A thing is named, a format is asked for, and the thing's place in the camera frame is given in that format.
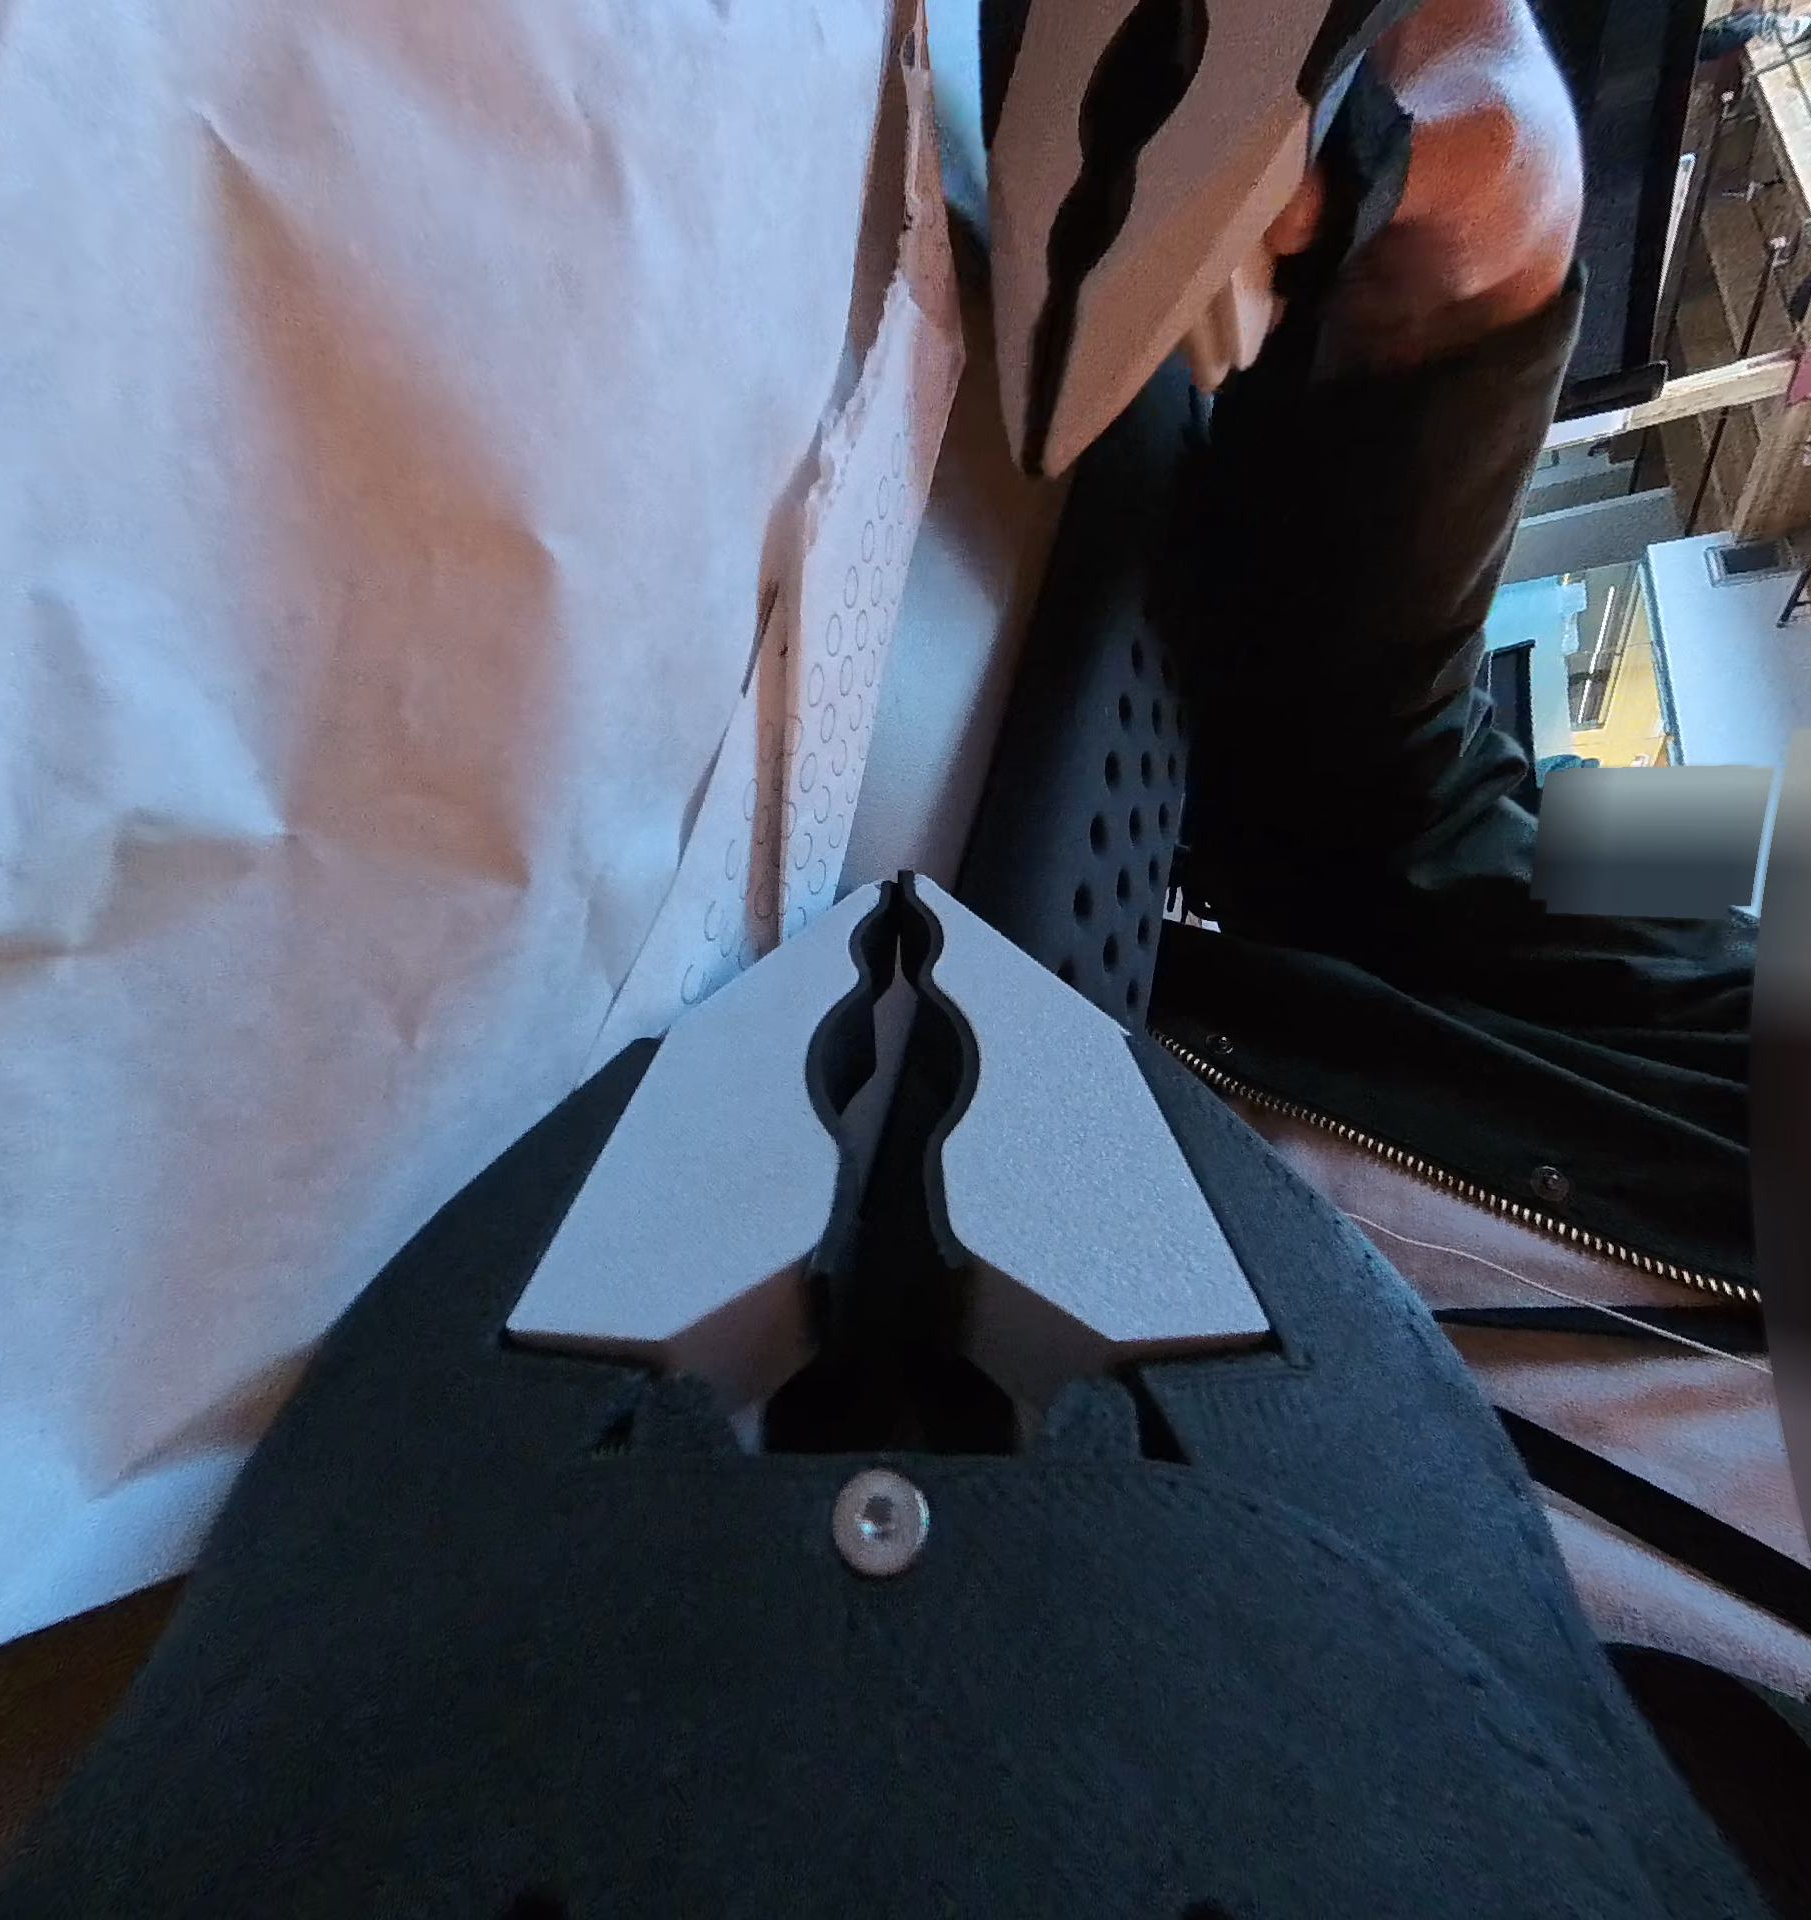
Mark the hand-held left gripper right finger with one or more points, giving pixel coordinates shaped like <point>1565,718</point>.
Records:
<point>1101,1201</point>

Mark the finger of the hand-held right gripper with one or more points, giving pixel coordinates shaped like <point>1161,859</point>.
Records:
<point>1221,151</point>
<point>1033,151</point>

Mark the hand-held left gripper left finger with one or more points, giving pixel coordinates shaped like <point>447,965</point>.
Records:
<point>681,1201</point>

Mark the large white paper bag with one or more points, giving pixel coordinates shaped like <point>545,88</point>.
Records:
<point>321,751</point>

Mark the person's right hand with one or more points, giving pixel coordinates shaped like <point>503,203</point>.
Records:
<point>1491,180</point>

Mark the person's dark zip jacket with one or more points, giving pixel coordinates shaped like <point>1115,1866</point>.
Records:
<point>1447,1051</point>

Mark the black perforated chair armrest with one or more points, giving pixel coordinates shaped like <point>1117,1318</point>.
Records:
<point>1101,781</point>

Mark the person's light grey clothing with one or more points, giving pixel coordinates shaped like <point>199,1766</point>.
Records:
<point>1627,1403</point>

